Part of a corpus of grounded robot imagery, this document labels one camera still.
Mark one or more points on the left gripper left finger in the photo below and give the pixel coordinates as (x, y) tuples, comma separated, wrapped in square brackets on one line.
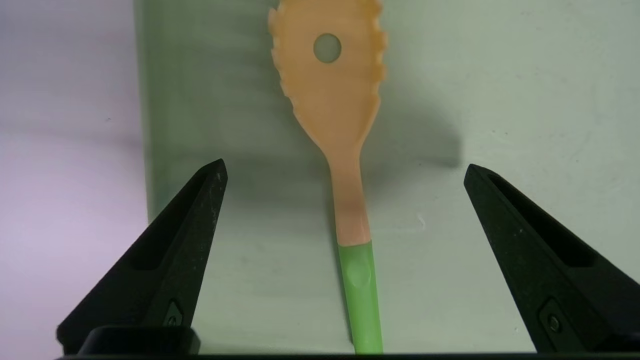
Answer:
[(160, 270)]

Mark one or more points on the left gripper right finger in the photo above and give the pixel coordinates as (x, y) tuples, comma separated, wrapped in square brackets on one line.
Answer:
[(560, 280)]

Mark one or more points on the light green plastic tray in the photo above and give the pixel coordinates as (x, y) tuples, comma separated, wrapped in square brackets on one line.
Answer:
[(500, 100)]

